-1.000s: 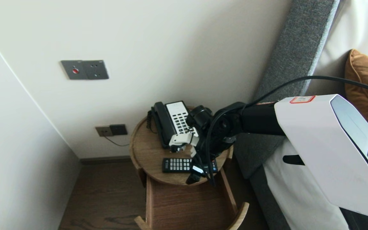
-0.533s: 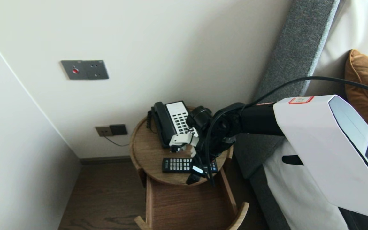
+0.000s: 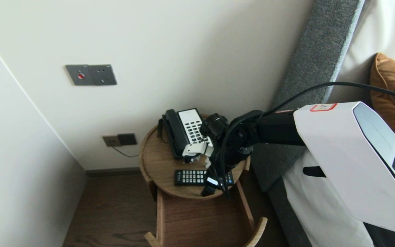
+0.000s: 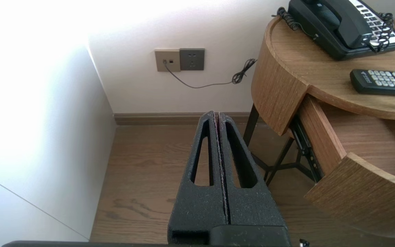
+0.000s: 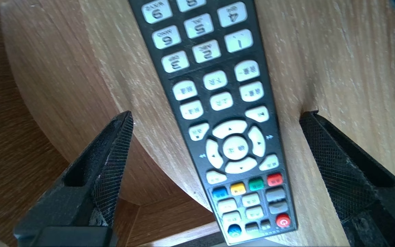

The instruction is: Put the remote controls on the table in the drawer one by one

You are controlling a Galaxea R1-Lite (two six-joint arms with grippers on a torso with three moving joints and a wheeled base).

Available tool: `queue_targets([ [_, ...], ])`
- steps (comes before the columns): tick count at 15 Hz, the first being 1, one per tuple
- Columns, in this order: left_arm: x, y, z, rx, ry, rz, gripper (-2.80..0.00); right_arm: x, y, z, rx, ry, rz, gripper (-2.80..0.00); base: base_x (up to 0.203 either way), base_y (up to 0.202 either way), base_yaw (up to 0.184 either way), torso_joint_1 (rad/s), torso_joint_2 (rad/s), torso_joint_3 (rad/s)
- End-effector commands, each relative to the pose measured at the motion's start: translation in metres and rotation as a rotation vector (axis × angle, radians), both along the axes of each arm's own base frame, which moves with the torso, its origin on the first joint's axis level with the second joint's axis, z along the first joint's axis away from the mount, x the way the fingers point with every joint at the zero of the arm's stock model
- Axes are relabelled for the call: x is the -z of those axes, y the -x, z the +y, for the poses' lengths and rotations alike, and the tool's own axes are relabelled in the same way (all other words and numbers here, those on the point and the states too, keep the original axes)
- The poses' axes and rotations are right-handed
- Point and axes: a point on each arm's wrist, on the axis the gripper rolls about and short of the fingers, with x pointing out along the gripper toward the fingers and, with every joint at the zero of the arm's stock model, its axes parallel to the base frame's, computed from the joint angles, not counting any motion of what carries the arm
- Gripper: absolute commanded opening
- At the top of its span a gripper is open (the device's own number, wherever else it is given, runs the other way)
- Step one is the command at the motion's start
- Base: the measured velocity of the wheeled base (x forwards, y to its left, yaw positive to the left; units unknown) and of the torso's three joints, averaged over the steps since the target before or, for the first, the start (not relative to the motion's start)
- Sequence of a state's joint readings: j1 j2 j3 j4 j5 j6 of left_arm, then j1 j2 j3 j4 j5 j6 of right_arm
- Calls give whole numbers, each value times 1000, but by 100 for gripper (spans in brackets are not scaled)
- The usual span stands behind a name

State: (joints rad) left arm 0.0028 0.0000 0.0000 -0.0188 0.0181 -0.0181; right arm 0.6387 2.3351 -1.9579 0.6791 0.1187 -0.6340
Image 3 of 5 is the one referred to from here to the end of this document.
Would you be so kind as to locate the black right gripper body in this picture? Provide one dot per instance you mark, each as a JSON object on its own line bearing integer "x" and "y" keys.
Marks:
{"x": 233, "y": 154}

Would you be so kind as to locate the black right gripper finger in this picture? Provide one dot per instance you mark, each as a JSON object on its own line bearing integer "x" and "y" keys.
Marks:
{"x": 225, "y": 181}
{"x": 209, "y": 191}

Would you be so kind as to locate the black TV remote control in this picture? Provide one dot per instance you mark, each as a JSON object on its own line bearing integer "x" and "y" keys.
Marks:
{"x": 187, "y": 177}

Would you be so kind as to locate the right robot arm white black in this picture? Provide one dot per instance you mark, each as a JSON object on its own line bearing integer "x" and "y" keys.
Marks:
{"x": 338, "y": 154}

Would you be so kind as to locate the black telephone base white keypad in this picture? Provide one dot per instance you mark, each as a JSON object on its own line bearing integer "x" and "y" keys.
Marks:
{"x": 192, "y": 127}

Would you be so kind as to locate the black telephone handset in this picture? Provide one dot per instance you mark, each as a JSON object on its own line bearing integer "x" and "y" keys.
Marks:
{"x": 176, "y": 133}

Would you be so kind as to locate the white bed sheet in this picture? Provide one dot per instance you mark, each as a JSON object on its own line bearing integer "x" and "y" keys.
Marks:
{"x": 314, "y": 212}

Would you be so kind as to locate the brown wooden baseboard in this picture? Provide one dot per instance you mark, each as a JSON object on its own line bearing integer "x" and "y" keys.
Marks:
{"x": 115, "y": 172}

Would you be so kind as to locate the dark grey power socket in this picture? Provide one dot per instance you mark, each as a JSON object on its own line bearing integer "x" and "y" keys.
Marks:
{"x": 127, "y": 139}

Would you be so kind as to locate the grey fabric headboard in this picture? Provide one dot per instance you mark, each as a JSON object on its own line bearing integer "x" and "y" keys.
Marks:
{"x": 314, "y": 51}

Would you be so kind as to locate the beige upholstered headboard panel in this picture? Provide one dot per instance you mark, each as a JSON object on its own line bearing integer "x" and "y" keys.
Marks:
{"x": 351, "y": 72}

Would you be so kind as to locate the white pillow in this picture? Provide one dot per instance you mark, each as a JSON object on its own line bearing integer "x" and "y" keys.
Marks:
{"x": 386, "y": 31}

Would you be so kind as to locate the grey fabric bed frame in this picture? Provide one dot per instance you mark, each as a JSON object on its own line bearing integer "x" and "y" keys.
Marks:
{"x": 286, "y": 216}

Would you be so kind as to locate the beige wall data socket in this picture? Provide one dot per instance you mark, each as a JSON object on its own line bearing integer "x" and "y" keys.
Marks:
{"x": 111, "y": 141}

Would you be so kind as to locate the grey wall switch panel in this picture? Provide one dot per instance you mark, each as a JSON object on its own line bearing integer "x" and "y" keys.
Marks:
{"x": 94, "y": 75}

